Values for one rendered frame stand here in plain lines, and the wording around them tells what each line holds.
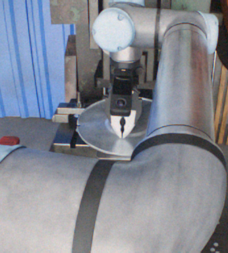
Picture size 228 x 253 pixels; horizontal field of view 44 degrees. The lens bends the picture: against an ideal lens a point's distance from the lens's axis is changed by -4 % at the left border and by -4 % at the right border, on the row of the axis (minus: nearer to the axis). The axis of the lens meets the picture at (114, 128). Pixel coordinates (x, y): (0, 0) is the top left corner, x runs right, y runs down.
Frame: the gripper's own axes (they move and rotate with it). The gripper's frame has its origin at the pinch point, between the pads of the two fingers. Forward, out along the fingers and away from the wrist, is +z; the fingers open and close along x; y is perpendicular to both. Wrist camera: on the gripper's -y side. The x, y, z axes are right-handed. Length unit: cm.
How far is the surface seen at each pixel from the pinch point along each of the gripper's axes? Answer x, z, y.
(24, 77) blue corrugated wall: 79, 43, 135
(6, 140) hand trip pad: 32.4, 4.2, 0.5
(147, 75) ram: -6.3, -11.2, 13.8
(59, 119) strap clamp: 21.5, 8.2, 19.6
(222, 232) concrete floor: -54, 79, 30
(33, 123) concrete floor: 74, 80, 129
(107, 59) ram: 5.2, -15.3, 13.8
